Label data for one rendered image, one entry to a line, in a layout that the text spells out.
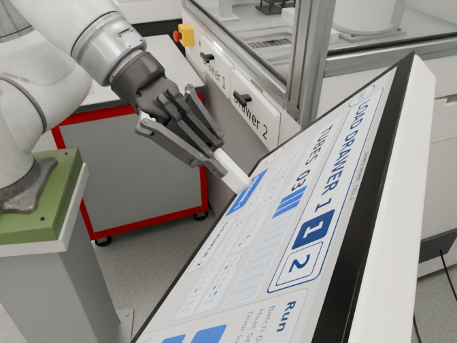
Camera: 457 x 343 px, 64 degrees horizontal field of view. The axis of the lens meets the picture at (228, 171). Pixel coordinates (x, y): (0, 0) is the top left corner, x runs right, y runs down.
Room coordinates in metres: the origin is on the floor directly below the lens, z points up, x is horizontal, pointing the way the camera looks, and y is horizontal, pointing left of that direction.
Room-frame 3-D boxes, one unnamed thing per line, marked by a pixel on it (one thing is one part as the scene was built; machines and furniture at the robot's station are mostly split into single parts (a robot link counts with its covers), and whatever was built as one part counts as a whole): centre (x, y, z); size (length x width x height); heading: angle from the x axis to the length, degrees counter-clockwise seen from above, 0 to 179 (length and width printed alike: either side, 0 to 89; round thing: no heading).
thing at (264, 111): (0.91, -0.07, 0.87); 0.29 x 0.02 x 0.11; 20
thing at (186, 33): (1.51, 0.17, 0.88); 0.07 x 0.05 x 0.07; 20
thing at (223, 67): (1.20, 0.04, 0.87); 0.29 x 0.02 x 0.11; 20
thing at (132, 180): (1.48, 0.47, 0.38); 0.62 x 0.58 x 0.76; 20
